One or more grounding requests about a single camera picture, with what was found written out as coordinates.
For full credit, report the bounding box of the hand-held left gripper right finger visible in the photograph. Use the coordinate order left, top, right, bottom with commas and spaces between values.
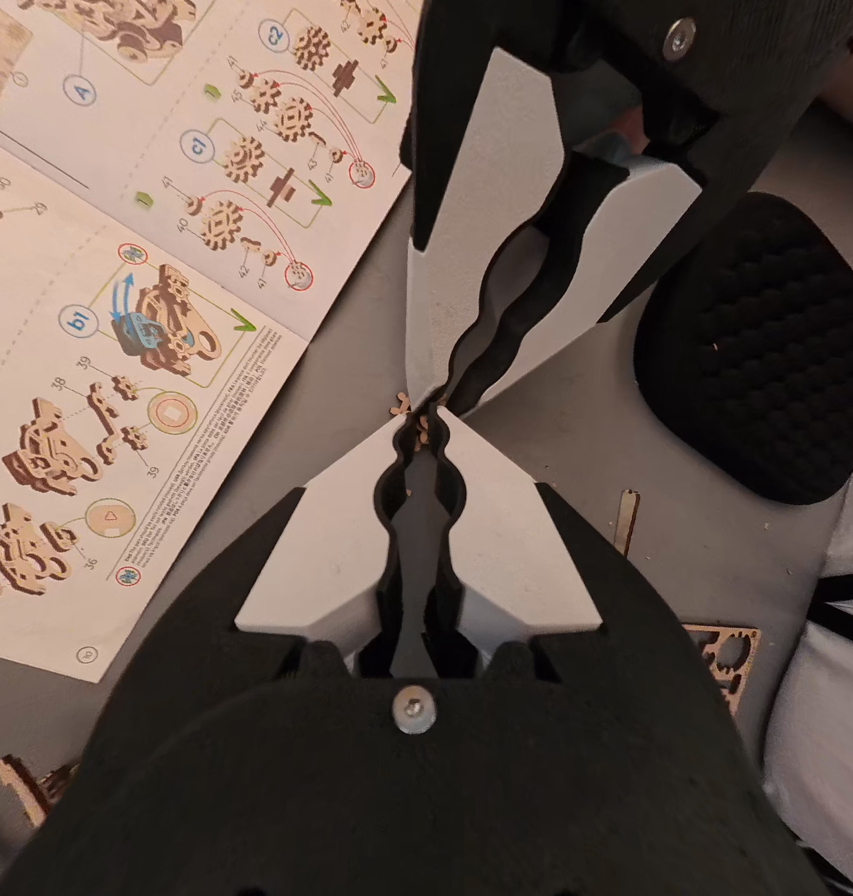
433, 408, 604, 638

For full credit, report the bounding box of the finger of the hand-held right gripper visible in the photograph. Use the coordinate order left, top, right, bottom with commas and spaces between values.
404, 46, 566, 410
444, 150, 703, 420

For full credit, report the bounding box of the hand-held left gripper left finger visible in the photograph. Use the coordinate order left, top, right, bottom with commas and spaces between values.
234, 413, 410, 639

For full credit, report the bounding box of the wooden gear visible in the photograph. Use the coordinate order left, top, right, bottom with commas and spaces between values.
388, 391, 436, 452

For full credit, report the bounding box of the laser-cut wooden parts sheet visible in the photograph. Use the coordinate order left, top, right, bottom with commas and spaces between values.
682, 623, 761, 716

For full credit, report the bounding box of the partly built wooden model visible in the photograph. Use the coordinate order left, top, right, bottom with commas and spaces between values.
0, 752, 81, 827

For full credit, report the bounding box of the thin wooden strip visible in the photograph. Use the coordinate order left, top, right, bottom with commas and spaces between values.
617, 489, 642, 558

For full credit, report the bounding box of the illustrated instruction booklet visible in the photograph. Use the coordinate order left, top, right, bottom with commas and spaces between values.
0, 0, 427, 683

